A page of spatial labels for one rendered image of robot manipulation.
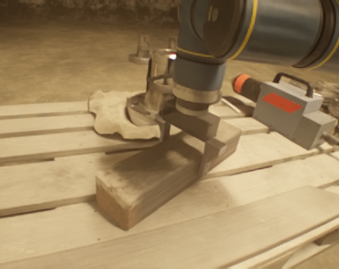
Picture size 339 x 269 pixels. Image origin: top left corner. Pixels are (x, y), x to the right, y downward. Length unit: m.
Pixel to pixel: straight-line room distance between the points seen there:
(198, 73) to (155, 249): 0.33
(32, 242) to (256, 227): 0.44
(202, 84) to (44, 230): 0.41
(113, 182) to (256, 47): 0.33
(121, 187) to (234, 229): 0.24
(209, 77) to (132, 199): 0.27
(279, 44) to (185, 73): 0.21
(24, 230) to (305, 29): 0.56
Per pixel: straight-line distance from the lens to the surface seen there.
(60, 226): 0.52
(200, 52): 0.45
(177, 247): 0.46
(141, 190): 0.45
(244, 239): 0.51
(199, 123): 0.51
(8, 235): 0.54
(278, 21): 0.31
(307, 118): 0.95
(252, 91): 1.09
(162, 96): 0.82
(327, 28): 0.37
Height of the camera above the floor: 0.54
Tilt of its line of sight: 30 degrees down
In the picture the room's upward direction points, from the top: 9 degrees clockwise
